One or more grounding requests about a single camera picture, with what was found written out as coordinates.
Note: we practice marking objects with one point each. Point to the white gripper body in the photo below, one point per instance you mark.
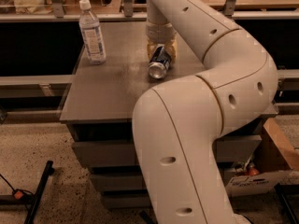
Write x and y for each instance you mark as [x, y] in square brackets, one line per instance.
[160, 34]

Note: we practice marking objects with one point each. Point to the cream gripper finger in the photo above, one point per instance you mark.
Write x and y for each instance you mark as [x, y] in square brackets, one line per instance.
[171, 48]
[151, 47]

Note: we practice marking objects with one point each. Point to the blue pepsi can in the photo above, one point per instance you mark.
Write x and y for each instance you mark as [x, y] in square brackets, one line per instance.
[159, 63]

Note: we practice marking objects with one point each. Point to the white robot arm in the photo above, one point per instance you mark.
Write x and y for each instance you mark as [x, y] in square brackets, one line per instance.
[176, 122]

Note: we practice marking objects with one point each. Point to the clear plastic water bottle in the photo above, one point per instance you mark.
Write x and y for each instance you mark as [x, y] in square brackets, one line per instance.
[91, 33]

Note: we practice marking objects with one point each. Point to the grey drawer cabinet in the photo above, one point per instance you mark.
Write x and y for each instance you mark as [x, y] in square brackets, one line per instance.
[101, 101]

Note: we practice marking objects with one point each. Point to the top grey drawer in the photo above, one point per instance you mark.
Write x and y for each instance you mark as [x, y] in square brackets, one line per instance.
[122, 153]

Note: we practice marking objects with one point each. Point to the cardboard box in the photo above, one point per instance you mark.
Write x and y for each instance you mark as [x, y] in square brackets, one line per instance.
[275, 158]

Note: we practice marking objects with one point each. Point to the orange bottle in box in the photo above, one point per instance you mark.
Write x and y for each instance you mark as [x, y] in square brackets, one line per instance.
[252, 170]

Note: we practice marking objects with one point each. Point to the bottom grey drawer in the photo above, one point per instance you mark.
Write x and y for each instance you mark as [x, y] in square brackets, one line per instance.
[126, 201]

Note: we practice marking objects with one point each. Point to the black stand leg right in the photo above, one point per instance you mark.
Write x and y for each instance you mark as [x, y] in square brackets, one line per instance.
[282, 192]

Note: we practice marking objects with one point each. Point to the black stand leg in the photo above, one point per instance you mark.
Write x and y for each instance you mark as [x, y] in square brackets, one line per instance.
[282, 192]
[30, 200]

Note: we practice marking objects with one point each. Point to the black stand leg left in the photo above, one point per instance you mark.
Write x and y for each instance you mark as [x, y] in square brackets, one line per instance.
[30, 200]

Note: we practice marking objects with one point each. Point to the metal railing frame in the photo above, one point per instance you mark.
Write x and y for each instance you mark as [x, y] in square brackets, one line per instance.
[120, 9]

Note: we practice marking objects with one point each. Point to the orange cable clip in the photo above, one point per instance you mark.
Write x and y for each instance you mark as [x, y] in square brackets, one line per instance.
[18, 194]

